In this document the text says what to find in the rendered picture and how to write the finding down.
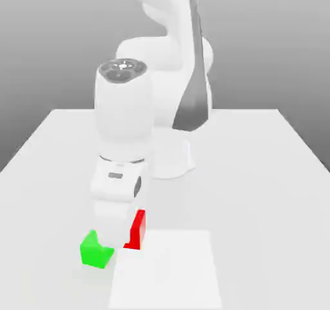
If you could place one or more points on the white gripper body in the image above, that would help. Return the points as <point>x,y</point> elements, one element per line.
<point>112,222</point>

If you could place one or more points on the small red cube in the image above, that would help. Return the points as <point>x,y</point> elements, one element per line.
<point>137,230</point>

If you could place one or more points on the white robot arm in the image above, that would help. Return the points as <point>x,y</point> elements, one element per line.
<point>123,109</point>

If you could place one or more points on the small green cube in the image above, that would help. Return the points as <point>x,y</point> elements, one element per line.
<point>94,253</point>

